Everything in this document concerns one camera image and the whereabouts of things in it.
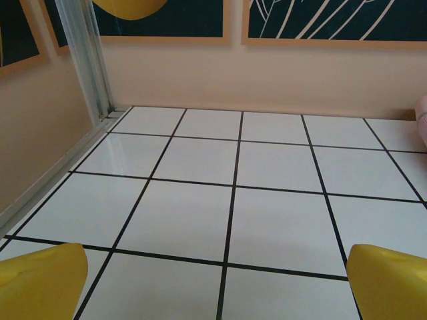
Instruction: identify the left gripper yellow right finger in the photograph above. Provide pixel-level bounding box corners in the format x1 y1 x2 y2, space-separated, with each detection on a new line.
346 243 427 320

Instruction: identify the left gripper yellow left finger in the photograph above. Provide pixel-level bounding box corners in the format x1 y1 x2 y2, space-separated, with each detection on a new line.
0 243 89 320

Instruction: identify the pink student backpack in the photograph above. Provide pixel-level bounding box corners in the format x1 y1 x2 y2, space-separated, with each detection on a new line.
413 95 427 148

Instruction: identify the aluminium side rail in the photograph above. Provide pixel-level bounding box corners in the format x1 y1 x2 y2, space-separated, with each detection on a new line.
0 107 133 229

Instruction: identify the aluminium corner post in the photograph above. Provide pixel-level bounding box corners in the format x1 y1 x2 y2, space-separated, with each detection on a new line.
55 0 117 118

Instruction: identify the wall panel with yellow oval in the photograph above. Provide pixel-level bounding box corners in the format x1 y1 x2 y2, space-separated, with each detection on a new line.
94 0 232 47

